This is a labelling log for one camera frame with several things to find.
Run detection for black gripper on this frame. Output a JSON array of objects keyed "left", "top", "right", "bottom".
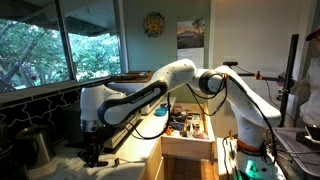
[{"left": 78, "top": 131, "right": 105, "bottom": 168}]

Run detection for black coffee maker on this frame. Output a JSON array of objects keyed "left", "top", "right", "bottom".
[{"left": 62, "top": 102, "right": 85, "bottom": 148}]

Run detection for metal cooking pot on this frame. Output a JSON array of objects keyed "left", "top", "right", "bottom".
[{"left": 14, "top": 124, "right": 56, "bottom": 170}]

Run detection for light blue bowl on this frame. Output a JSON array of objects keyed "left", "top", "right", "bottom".
[{"left": 154, "top": 107, "right": 169, "bottom": 117}]

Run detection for wooden serving tray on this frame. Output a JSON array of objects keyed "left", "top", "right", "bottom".
[{"left": 111, "top": 70, "right": 156, "bottom": 84}]

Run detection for open wooden drawer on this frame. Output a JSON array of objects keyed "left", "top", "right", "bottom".
[{"left": 161, "top": 102, "right": 216, "bottom": 163}]

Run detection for orange boom clamp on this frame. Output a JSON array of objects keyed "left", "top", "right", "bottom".
[{"left": 254, "top": 70, "right": 265, "bottom": 81}]

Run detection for grey side cart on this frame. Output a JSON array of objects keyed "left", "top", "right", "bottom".
[{"left": 273, "top": 125, "right": 320, "bottom": 180}]

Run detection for person in white shirt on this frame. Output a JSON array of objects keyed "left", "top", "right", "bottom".
[{"left": 289, "top": 25, "right": 320, "bottom": 128}]

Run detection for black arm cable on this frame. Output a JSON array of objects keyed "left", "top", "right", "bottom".
[{"left": 125, "top": 92, "right": 173, "bottom": 141}]

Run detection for black elbow cable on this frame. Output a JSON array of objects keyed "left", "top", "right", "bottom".
[{"left": 185, "top": 73, "right": 278, "bottom": 149}]

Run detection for sun wall decoration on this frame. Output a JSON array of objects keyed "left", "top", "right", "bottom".
[{"left": 142, "top": 11, "right": 166, "bottom": 39}]

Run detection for landscape wall calendar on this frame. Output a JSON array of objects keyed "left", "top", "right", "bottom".
[{"left": 176, "top": 18, "right": 206, "bottom": 70}]

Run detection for black camera on boom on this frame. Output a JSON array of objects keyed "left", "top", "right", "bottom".
[{"left": 222, "top": 60, "right": 240, "bottom": 67}]

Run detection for black camera stand pole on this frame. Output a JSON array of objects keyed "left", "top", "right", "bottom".
[{"left": 277, "top": 33, "right": 300, "bottom": 128}]

